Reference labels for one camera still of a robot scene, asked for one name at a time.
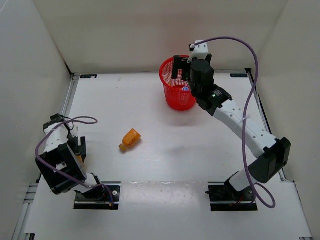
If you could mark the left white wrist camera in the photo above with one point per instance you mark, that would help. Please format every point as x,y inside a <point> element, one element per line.
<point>74,132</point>

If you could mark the orange plastic bottle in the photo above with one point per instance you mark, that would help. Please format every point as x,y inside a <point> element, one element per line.
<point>129,140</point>

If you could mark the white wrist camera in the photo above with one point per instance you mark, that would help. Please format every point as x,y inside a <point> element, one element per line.
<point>74,132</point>
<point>198,50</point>

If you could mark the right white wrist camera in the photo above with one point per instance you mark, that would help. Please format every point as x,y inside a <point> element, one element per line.
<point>198,50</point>

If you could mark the clear bottle yellow cap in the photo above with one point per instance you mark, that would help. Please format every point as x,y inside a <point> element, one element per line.
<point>81,161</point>

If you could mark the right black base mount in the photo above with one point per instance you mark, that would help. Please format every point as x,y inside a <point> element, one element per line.
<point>222,199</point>

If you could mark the left aluminium frame rail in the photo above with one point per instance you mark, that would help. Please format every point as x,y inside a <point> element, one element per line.
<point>19,232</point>

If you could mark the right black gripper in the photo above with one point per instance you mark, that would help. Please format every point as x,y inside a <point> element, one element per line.
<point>179,63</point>

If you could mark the red mesh plastic bin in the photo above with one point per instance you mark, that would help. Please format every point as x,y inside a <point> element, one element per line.
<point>180,101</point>

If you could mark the clear bottle blue cap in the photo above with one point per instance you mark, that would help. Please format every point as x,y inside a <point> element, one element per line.
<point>181,88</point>

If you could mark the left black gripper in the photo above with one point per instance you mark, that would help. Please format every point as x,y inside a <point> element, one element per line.
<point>82,148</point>

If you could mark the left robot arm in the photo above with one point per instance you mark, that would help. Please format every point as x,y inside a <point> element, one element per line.
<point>61,156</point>

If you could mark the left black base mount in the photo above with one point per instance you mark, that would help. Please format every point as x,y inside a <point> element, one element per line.
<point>105,197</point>

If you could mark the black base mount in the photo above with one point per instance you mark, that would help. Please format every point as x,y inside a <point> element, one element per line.
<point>105,197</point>
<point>222,199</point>

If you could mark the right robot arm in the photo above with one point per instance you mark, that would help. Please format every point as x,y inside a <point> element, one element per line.
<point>271,153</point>

